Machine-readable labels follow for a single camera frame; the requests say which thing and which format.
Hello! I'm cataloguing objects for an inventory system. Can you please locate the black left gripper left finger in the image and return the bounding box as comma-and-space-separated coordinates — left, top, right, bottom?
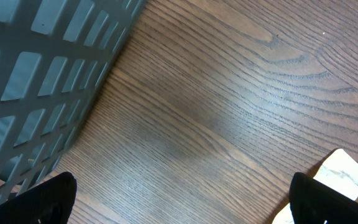
0, 172, 77, 224

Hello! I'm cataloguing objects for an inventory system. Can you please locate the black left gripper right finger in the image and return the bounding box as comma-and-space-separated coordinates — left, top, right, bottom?
289, 172, 358, 224

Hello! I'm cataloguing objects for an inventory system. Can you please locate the brown snack bag red label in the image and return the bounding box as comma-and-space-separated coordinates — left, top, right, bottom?
272, 149, 358, 224

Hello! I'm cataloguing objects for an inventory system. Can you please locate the grey plastic mesh basket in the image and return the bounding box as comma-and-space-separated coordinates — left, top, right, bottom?
0, 0, 145, 204

